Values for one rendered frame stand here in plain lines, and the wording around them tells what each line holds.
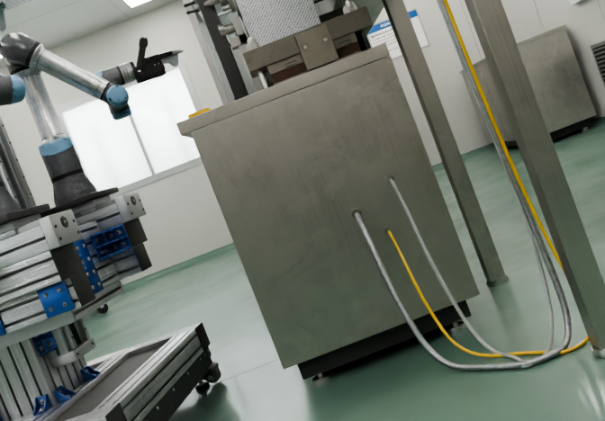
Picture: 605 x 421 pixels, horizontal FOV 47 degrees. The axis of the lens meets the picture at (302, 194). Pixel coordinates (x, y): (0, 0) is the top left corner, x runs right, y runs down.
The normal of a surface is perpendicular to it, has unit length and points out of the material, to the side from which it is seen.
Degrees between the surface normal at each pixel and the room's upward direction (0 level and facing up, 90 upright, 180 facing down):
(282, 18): 90
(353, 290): 90
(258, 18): 90
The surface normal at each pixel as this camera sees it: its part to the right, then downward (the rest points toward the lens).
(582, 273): 0.01, 0.05
